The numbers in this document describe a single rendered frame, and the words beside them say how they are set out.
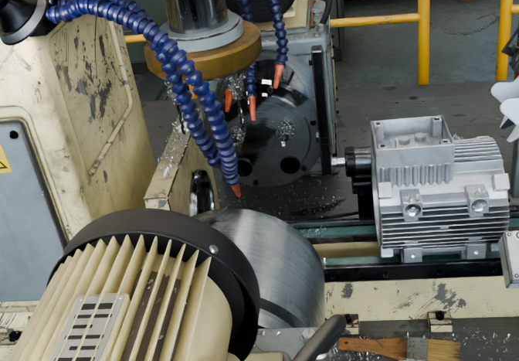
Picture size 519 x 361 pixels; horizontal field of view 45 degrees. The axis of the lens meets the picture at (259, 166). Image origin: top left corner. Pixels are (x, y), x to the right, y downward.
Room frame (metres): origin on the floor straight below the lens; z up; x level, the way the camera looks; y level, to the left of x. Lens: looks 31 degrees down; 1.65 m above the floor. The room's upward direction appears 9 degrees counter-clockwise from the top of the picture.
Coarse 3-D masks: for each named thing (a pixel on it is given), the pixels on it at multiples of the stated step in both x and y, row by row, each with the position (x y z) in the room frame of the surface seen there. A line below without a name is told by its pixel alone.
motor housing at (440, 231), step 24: (456, 144) 0.89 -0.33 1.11; (480, 144) 0.87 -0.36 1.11; (456, 168) 0.84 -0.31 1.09; (480, 168) 0.83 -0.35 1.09; (432, 192) 0.82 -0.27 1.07; (456, 192) 0.81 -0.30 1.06; (504, 192) 0.80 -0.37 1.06; (384, 216) 0.81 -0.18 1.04; (432, 216) 0.80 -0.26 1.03; (456, 216) 0.79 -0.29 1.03; (480, 216) 0.78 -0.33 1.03; (504, 216) 0.77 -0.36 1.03; (384, 240) 0.80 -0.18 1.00; (408, 240) 0.79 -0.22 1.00; (432, 240) 0.79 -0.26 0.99; (456, 240) 0.79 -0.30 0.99; (480, 240) 0.78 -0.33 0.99
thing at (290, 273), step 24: (192, 216) 0.72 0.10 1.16; (216, 216) 0.70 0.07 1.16; (240, 216) 0.69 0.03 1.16; (264, 216) 0.70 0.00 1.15; (240, 240) 0.64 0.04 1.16; (264, 240) 0.65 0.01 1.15; (288, 240) 0.67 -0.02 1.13; (264, 264) 0.60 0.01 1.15; (288, 264) 0.62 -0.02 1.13; (312, 264) 0.66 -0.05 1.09; (264, 288) 0.56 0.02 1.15; (288, 288) 0.58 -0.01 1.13; (312, 288) 0.61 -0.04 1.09; (264, 312) 0.54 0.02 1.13; (288, 312) 0.54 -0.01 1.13; (312, 312) 0.57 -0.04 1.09
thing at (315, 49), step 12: (312, 48) 1.04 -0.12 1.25; (312, 60) 1.03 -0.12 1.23; (324, 72) 1.04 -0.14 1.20; (324, 84) 1.02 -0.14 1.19; (324, 96) 1.02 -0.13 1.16; (324, 108) 1.02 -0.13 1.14; (324, 120) 1.02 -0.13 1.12; (324, 132) 1.02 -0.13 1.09; (324, 144) 1.03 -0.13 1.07; (324, 156) 1.03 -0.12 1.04; (324, 168) 1.03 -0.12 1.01; (336, 168) 1.03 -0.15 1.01
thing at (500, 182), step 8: (480, 136) 0.92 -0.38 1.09; (488, 136) 0.92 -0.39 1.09; (496, 176) 0.80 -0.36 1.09; (504, 176) 0.80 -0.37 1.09; (384, 184) 0.83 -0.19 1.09; (496, 184) 0.79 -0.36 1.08; (504, 184) 0.79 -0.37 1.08; (384, 192) 0.82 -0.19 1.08; (488, 248) 0.80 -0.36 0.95; (496, 248) 0.79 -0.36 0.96; (384, 256) 0.81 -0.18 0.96; (392, 256) 0.81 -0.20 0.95
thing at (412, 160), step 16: (384, 128) 0.93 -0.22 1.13; (400, 128) 0.93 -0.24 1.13; (416, 128) 0.93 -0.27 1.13; (432, 128) 0.91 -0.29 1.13; (448, 128) 0.88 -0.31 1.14; (384, 144) 0.86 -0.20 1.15; (400, 144) 0.88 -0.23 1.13; (416, 144) 0.87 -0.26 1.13; (432, 144) 0.88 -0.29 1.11; (448, 144) 0.83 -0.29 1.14; (384, 160) 0.84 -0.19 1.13; (400, 160) 0.84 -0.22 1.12; (416, 160) 0.83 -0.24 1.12; (432, 160) 0.83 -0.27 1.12; (448, 160) 0.83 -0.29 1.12; (384, 176) 0.84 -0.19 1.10; (400, 176) 0.83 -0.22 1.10; (416, 176) 0.83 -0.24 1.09; (432, 176) 0.83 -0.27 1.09; (448, 176) 0.82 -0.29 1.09
